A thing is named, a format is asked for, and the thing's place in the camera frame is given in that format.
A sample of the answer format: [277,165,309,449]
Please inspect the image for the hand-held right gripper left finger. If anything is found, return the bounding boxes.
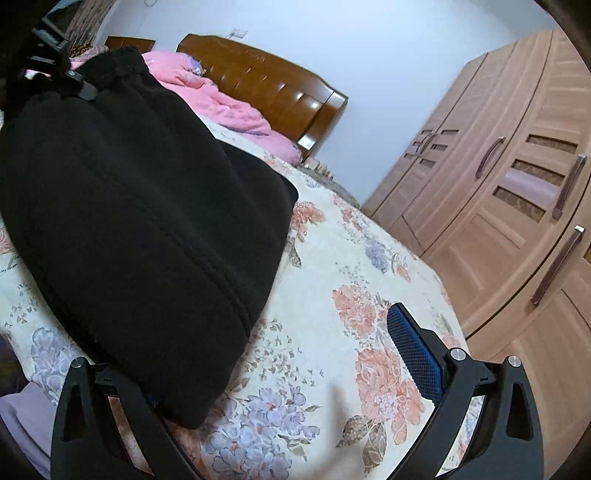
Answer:
[51,356,200,480]

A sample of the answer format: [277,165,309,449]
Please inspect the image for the black pants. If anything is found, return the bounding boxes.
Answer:
[0,47,300,429]

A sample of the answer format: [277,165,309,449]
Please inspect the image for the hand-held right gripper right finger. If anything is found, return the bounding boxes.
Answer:
[386,302,546,480]

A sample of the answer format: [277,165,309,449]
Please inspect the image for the patterned mattress pad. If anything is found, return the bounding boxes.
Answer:
[295,158,363,209]

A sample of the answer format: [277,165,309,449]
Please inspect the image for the wooden nightstand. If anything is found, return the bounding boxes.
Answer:
[104,36,156,54]

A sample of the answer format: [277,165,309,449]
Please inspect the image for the purple bed sheet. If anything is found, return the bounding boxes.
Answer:
[0,382,61,480]

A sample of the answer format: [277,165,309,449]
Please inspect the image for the floral bed sheet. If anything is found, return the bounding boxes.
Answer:
[0,115,485,480]

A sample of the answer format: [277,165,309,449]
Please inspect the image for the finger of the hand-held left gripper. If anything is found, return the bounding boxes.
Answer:
[27,54,99,101]

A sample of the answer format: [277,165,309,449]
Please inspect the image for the wooden headboard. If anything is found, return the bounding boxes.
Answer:
[175,33,350,163]

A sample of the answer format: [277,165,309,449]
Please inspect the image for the wooden wardrobe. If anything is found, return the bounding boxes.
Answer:
[362,28,591,480]

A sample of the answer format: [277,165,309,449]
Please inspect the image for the pink quilt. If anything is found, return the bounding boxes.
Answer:
[69,46,303,166]

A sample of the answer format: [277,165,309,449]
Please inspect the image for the red patterned curtain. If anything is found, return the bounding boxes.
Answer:
[69,0,118,58]

